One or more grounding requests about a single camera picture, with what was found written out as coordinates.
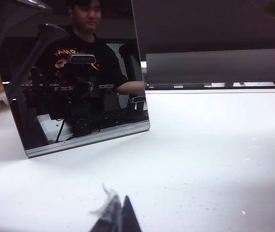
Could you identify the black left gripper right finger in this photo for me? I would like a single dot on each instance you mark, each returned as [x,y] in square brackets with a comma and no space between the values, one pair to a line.
[129,217]

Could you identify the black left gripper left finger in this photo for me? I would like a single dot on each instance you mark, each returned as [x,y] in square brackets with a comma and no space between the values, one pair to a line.
[114,217]

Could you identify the clear tape scrap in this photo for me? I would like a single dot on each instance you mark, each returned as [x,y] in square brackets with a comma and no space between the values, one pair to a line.
[107,193]

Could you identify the grey desk partition panel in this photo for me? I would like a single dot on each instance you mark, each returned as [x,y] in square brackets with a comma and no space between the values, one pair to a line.
[212,24]

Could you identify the dark grey curved object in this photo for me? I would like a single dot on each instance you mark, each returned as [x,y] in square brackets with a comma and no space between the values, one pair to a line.
[4,17]

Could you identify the dark desk edge rail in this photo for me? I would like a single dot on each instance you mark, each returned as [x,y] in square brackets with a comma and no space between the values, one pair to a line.
[190,85]

